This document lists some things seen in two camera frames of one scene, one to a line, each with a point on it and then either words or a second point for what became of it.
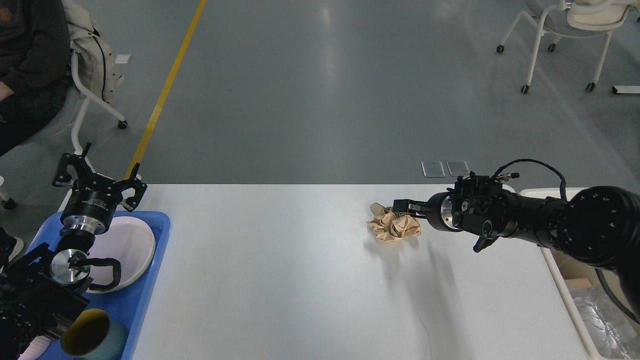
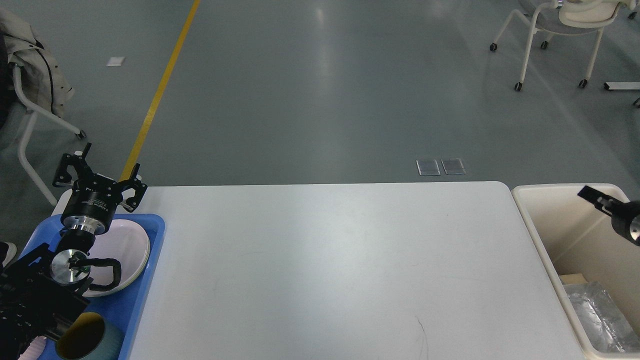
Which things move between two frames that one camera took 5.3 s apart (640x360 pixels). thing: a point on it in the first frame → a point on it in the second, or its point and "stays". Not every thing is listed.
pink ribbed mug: [35, 349] stays
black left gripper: [90, 206] stays
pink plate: [128, 240] stays
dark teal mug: [91, 335] stays
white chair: [9, 203] → [31, 109]
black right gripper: [439, 212] → [625, 218]
